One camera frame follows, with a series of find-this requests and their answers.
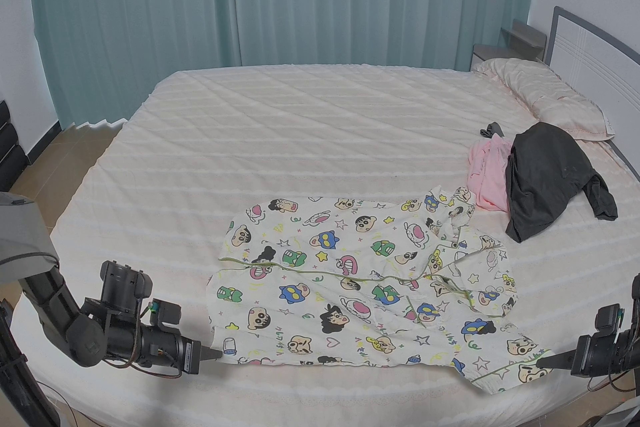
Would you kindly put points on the pale pink pillow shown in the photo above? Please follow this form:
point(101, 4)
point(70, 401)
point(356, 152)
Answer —
point(545, 94)

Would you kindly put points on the grey bedside table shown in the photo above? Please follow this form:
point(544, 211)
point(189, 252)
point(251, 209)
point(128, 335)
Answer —
point(522, 34)

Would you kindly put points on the pink garment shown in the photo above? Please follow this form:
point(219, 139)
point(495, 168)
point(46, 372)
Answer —
point(487, 180)

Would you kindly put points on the grey garment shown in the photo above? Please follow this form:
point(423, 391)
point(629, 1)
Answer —
point(492, 129)

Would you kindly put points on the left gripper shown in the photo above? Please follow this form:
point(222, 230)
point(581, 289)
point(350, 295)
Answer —
point(165, 350)

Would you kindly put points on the bed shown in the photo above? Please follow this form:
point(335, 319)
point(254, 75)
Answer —
point(300, 124)

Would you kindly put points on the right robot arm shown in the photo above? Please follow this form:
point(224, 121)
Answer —
point(631, 330)

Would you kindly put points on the black garment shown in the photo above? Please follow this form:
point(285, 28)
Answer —
point(540, 175)

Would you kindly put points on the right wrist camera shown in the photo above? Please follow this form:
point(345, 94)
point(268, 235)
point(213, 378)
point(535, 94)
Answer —
point(607, 319)

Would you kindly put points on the white printed pyjama top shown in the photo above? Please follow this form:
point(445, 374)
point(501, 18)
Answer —
point(350, 275)

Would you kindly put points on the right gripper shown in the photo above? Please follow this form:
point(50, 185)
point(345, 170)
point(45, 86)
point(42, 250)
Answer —
point(595, 357)

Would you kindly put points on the black chest of drawers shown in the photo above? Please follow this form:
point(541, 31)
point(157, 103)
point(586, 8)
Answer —
point(9, 150)

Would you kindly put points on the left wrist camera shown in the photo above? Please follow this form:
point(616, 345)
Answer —
point(157, 312)

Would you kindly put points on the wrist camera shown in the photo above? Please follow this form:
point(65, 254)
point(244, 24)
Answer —
point(607, 319)
point(157, 312)

